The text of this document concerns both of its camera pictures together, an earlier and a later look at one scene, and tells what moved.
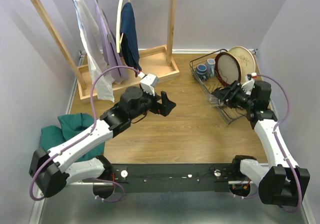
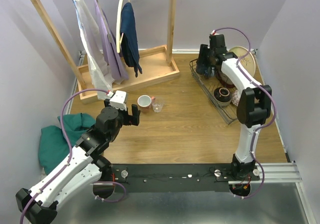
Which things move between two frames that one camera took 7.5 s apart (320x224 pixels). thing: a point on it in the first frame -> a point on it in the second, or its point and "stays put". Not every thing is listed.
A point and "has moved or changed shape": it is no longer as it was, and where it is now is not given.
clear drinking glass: [214, 101] has moved or changed shape
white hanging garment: [104, 85] stays put
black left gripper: [162, 103] -> [129, 116]
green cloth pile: [71, 125] stays put
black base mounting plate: [171, 177] stays put
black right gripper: [235, 88] -> [203, 50]
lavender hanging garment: [112, 54] stays put
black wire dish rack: [203, 70] stays put
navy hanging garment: [129, 40] stays put
